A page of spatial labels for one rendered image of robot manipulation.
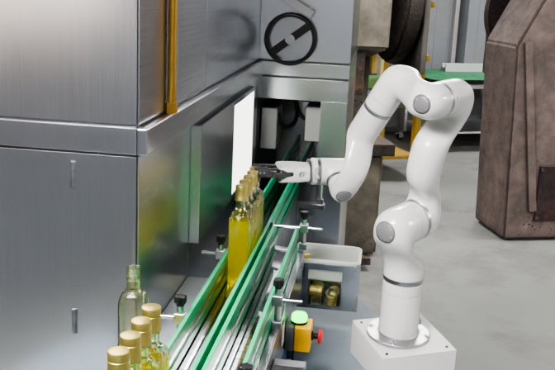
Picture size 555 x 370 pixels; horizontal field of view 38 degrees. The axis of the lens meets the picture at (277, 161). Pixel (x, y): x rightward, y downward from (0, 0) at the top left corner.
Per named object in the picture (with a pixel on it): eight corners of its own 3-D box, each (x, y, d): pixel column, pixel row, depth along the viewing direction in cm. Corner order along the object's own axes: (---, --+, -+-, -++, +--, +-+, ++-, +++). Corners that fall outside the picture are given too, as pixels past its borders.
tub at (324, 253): (296, 264, 279) (297, 241, 277) (361, 270, 276) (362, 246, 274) (290, 282, 262) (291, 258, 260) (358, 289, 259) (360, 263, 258)
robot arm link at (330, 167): (319, 192, 246) (315, 172, 253) (361, 192, 248) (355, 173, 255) (323, 172, 241) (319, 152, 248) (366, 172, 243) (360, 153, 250)
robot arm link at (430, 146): (377, 234, 236) (408, 221, 248) (410, 253, 229) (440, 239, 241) (420, 76, 216) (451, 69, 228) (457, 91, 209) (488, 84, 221)
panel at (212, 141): (244, 171, 315) (248, 85, 307) (252, 172, 315) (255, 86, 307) (188, 242, 228) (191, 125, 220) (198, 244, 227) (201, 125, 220)
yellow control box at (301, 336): (286, 340, 221) (287, 315, 219) (313, 343, 220) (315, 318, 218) (283, 352, 214) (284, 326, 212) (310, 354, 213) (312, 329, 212)
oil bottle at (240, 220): (230, 276, 231) (233, 205, 227) (249, 277, 231) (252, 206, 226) (226, 282, 226) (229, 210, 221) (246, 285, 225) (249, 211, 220)
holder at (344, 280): (280, 285, 281) (282, 244, 278) (358, 292, 278) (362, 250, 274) (273, 304, 265) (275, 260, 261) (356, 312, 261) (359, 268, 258)
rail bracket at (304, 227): (270, 244, 259) (272, 207, 256) (321, 249, 257) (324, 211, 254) (268, 247, 256) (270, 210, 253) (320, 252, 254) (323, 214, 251)
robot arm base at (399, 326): (405, 314, 257) (410, 261, 251) (442, 342, 240) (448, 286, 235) (354, 324, 248) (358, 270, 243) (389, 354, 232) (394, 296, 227)
